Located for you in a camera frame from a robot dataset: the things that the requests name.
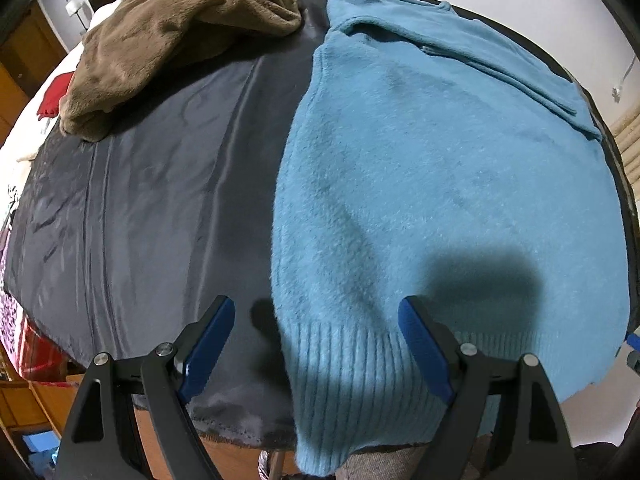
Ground beige curtain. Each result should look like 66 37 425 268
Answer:
611 102 640 203

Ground brown wooden door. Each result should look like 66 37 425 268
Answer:
0 0 66 144

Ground teal knitted sweater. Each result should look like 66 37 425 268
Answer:
271 0 631 476

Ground white and pink bedding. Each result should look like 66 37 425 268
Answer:
0 0 125 241

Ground brown fleece garment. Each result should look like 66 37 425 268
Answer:
58 0 302 142

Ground red cloth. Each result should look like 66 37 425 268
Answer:
37 72 74 120

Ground white power cable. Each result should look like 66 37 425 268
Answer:
610 54 639 104

